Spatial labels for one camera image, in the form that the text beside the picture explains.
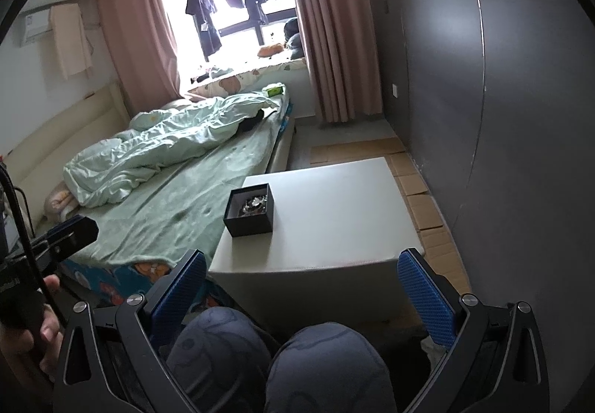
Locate pink curtain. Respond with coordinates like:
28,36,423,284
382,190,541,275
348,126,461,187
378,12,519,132
95,0,182,116
279,0,384,124

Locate person's leg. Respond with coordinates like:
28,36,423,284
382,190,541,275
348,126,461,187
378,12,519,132
267,322,399,413
165,306,274,413

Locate person's right leg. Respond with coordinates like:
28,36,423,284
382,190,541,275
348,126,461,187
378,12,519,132
267,322,399,413

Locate person's left hand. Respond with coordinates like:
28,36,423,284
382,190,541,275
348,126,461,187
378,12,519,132
0,276,64,391

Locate white air conditioner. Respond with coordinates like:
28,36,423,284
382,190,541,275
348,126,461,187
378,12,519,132
19,8,53,47

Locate person's left leg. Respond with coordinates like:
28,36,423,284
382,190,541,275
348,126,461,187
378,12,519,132
165,306,274,413

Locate dark blue bag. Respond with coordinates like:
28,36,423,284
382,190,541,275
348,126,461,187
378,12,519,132
283,17,304,61

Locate black jewelry box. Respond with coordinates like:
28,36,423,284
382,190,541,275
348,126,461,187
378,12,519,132
223,183,275,238

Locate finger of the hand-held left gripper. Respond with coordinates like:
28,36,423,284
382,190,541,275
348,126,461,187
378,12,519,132
46,215,99,262

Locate long dark hanging garment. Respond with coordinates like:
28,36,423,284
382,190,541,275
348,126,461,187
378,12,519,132
185,0,223,61

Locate printed pillow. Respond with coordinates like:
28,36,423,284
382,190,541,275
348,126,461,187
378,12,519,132
44,180,80,215

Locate cream hanging towel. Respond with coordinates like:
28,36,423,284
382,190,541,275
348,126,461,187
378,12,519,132
49,4,94,80

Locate printed window seat cushion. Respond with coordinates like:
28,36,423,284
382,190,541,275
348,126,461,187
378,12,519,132
187,60,308,101

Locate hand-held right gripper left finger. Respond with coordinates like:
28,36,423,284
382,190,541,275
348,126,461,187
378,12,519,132
51,248,208,413

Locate cream bed headboard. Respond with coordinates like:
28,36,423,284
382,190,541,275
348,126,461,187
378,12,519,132
0,83,131,228

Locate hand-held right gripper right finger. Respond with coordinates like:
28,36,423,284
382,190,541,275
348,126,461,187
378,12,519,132
397,248,565,413

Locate cardboard floor sheets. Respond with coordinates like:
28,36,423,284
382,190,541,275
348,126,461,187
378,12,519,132
309,138,471,297

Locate light green quilt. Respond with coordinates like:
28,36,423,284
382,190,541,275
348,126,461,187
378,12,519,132
64,92,284,209

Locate bed with green sheet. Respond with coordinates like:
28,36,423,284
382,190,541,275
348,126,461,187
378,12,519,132
0,83,298,307

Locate white low table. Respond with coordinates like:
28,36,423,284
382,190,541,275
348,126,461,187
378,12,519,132
208,156,426,325

